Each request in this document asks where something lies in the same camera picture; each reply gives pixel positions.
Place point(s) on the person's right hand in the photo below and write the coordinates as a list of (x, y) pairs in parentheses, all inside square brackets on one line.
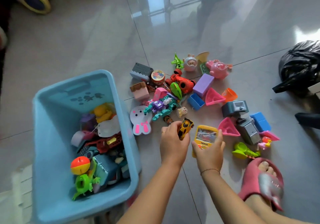
[(210, 158)]

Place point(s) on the person's left hand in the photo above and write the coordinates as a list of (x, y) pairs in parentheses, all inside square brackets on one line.
[(172, 146)]

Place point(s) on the yellow toy phone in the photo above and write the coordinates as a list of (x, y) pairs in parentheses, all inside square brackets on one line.
[(206, 136)]

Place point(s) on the yellow toy race car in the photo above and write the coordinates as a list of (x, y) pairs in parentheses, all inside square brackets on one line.
[(186, 127)]

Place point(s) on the small dark toy car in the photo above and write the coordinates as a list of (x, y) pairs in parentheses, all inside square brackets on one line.
[(168, 119)]

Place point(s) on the lime green toy scoop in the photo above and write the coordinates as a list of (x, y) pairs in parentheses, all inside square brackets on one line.
[(241, 151)]

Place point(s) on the teal purple toy robot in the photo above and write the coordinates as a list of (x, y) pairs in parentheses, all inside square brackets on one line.
[(160, 106)]

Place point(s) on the white bunny toy board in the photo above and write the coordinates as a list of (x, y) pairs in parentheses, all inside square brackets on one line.
[(140, 118)]

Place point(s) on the grey toy refrigerator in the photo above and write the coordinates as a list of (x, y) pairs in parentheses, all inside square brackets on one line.
[(248, 131)]

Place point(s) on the teal toy creature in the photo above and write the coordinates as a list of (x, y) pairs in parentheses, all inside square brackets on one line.
[(125, 166)]

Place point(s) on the pink house-shaped toy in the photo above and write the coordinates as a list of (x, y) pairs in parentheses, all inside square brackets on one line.
[(159, 93)]

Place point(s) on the blue-grey toy appliance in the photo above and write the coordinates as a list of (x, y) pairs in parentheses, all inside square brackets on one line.
[(235, 108)]

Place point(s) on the green oval toy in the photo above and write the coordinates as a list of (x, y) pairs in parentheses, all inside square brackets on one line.
[(176, 90)]

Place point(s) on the small pink yellow toy figure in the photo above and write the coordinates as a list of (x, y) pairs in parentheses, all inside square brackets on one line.
[(265, 143)]

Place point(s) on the blue toy block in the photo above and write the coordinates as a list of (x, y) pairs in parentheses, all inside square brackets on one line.
[(260, 121)]

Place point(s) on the red toy camera robot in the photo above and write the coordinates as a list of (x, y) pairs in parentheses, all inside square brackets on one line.
[(185, 83)]

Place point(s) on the red toy plane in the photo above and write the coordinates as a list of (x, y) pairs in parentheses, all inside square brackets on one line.
[(105, 143)]

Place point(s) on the purple foam block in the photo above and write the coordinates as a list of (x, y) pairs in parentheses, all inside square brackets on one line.
[(203, 85)]

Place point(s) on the round colourful toy drum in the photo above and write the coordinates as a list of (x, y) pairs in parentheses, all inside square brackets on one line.
[(158, 77)]

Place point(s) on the teal toy cube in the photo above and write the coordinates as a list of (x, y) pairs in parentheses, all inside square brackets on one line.
[(105, 168)]

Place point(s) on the yellow duck toy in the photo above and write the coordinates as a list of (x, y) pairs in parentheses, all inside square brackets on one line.
[(103, 112)]

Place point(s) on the grey toothed toy block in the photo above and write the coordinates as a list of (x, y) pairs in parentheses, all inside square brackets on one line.
[(142, 68)]

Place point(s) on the small green toy piece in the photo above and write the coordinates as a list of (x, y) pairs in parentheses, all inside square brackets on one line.
[(203, 68)]

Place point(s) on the round pink pig toy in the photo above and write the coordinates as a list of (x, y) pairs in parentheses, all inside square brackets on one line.
[(190, 63)]

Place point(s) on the green toy airplane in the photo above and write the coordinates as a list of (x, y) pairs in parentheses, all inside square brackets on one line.
[(177, 61)]

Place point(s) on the teal toy truck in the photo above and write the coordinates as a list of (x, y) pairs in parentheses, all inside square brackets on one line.
[(85, 152)]

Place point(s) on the pink pig toy pot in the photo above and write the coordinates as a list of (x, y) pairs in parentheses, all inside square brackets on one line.
[(218, 68)]

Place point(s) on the blue plastic storage bin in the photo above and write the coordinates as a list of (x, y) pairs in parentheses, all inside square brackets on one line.
[(55, 131)]

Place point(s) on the white plastic lid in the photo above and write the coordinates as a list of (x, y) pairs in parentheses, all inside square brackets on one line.
[(22, 193)]

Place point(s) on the person's left forearm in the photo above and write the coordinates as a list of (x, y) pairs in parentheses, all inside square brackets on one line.
[(150, 198)]

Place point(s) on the person's right forearm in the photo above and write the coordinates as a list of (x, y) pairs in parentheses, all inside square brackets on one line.
[(225, 198)]

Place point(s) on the pink right slipper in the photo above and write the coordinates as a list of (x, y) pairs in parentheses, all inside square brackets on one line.
[(250, 178)]

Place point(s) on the black furniture foot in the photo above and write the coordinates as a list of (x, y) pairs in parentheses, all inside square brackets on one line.
[(307, 120)]

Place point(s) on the beige cabinet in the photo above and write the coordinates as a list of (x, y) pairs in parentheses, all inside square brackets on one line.
[(315, 90)]

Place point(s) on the black plastic bag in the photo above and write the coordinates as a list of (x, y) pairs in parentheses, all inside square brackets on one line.
[(297, 66)]

